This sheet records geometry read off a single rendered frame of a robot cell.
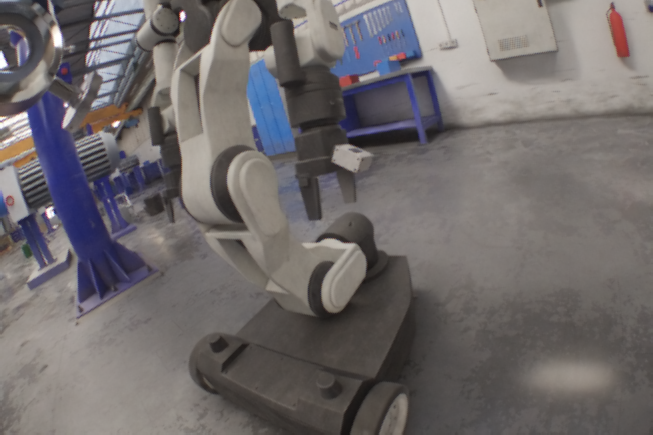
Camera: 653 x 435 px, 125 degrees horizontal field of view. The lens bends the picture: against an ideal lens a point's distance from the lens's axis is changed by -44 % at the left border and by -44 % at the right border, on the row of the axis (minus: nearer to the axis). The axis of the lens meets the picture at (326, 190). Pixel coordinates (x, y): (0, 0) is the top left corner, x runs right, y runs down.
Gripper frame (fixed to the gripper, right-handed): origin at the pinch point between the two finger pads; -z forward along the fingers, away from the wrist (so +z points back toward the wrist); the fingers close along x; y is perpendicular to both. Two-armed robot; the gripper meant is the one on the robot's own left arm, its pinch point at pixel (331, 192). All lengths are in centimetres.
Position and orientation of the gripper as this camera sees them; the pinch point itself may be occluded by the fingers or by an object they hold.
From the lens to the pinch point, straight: 46.6
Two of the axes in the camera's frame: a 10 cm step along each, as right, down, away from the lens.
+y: 8.3, -0.9, -5.5
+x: -5.3, 1.9, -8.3
